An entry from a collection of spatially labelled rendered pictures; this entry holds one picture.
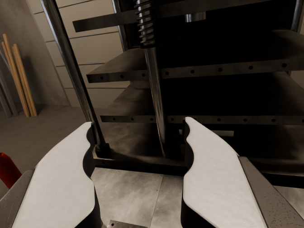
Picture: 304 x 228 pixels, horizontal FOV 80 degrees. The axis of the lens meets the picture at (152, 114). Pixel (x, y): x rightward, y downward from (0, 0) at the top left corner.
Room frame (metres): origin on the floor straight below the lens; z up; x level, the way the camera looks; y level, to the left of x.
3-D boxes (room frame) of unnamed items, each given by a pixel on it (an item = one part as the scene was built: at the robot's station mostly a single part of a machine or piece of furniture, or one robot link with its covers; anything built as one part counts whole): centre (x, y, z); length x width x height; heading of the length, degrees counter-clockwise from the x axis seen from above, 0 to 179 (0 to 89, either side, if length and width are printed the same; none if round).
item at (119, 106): (1.13, -0.34, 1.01); 1.10 x 0.74 x 0.05; 70
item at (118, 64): (1.13, -0.34, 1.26); 1.10 x 0.74 x 0.05; 70
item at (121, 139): (1.08, -0.32, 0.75); 1.30 x 0.84 x 0.06; 70
